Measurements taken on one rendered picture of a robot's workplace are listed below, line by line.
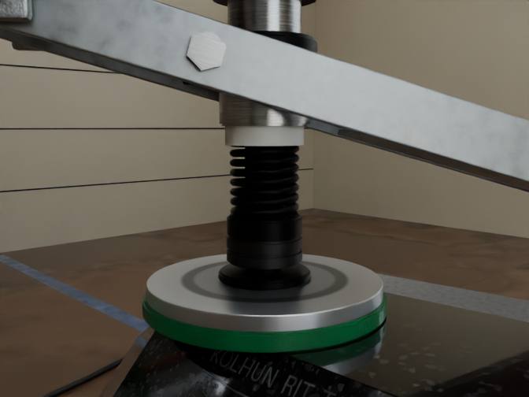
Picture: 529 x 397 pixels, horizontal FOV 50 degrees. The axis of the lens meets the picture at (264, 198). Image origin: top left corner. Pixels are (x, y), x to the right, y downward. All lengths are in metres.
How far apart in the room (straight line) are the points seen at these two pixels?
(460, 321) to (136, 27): 0.35
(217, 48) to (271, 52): 0.04
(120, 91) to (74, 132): 0.58
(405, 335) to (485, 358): 0.07
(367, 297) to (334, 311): 0.04
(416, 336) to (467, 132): 0.17
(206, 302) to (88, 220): 4.89
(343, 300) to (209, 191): 5.58
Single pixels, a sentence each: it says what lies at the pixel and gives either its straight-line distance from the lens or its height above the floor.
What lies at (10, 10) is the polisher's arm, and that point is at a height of 1.08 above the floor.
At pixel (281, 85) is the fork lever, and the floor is 1.04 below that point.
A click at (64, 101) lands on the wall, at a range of 5.20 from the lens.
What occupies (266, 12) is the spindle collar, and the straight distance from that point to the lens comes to 0.48.
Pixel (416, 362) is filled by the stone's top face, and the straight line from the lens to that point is 0.43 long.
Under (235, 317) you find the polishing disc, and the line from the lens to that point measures 0.43.
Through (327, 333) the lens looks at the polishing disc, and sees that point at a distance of 0.44.
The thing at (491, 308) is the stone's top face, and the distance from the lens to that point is 0.56.
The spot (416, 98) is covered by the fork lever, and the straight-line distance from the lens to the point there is 0.48.
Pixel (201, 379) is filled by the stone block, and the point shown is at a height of 0.81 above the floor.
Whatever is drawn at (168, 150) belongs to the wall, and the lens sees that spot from 5.69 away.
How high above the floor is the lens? 1.01
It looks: 7 degrees down
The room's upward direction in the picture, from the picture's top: straight up
